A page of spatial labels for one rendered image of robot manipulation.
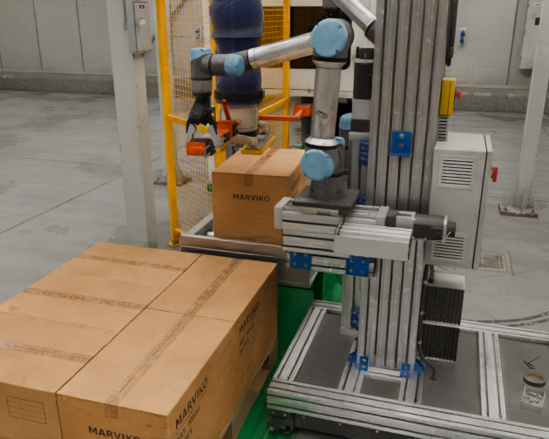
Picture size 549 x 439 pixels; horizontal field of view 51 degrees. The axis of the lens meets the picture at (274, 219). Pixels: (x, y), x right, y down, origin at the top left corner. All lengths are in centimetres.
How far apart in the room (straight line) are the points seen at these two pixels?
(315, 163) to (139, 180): 208
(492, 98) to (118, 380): 999
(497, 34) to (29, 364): 1022
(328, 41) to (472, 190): 78
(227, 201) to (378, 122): 100
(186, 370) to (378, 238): 81
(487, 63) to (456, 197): 924
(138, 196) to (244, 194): 120
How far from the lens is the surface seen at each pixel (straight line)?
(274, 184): 287
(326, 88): 199
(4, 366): 228
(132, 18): 371
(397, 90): 226
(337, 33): 194
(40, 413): 218
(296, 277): 293
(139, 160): 388
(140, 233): 405
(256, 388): 287
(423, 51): 224
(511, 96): 1140
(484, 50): 1144
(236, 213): 297
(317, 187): 219
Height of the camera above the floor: 170
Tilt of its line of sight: 20 degrees down
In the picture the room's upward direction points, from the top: straight up
